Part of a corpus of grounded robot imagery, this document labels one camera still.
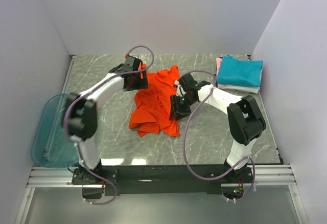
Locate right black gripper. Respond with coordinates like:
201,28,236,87
169,94,197,121

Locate orange t-shirt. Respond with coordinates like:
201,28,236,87
129,65,180,137

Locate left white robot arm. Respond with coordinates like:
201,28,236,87
62,54,148,184

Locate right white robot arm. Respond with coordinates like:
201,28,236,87
170,73,266,183

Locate folded pink t-shirt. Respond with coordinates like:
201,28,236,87
216,57,222,77

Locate folded teal t-shirt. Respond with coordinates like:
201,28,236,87
217,56,263,87

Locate black base bar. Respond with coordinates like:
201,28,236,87
72,164,253,199

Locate blue plastic bin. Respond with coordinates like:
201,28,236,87
31,94,79,168

